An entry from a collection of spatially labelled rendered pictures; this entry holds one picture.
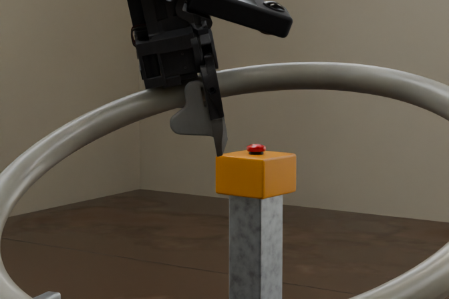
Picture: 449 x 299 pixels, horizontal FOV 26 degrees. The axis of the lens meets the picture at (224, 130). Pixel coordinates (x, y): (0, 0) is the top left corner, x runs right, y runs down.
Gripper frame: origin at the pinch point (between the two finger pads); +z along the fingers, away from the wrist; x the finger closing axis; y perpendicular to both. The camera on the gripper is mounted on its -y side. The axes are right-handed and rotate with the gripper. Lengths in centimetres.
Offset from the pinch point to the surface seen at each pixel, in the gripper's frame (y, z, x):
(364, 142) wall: -121, 294, -527
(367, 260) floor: -84, 285, -369
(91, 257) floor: 76, 262, -397
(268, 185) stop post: -10, 46, -65
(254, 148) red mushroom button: -9, 41, -72
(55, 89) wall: 97, 232, -594
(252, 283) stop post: -3, 65, -61
